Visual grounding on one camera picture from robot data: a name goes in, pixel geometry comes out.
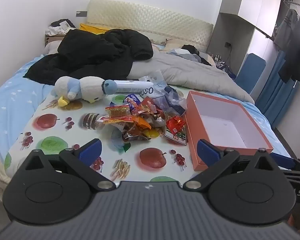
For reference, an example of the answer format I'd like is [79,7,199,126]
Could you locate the penguin plush toy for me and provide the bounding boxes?
[51,76,118,107]

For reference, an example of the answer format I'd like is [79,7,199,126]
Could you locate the small bottles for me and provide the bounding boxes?
[214,54,228,68]

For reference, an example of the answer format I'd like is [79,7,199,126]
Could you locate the blue chair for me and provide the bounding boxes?
[235,53,267,94]

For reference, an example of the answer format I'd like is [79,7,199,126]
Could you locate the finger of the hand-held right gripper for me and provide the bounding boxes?
[270,153,300,172]

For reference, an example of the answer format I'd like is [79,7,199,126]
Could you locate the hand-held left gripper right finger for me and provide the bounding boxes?
[182,139,282,190]

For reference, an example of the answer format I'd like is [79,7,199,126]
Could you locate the grey duvet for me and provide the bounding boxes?
[126,44,255,105]

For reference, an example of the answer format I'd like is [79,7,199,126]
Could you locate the pile of snack packets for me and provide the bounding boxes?
[96,94,188,153]

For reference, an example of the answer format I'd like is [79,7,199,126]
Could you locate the heap of clothes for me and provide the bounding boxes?
[45,19,77,36]

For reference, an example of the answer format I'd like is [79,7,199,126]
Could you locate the cream quilted headboard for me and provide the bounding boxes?
[86,0,214,53]

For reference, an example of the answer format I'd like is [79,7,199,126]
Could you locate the clear plastic bag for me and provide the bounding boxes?
[139,70,188,117]

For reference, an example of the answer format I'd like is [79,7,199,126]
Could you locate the blue curtain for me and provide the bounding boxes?
[256,50,300,128]

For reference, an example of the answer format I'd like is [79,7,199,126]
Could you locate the black hanging coat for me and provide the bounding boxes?
[277,10,300,83]

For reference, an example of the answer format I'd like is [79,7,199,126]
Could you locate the grey hanging jacket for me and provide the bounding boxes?
[274,9,300,52]

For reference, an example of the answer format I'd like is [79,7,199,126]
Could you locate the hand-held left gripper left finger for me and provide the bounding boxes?
[25,139,116,191]

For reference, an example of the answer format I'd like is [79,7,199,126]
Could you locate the grey wall cabinet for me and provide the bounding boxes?
[207,0,284,75]

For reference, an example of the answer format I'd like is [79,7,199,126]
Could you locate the black puffer jacket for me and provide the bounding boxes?
[23,29,154,85]

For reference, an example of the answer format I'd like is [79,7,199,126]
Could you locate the clothes pile on bed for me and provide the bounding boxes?
[166,44,213,67]

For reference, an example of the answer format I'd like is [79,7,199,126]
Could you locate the yellow pillow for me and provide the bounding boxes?
[79,23,110,34]

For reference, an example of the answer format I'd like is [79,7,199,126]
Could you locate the orange cardboard box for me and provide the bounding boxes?
[186,91,274,172]

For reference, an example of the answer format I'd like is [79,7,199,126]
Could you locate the fruit print mat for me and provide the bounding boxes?
[4,85,240,183]

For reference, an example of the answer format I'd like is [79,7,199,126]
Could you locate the white tube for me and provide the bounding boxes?
[114,80,153,93]

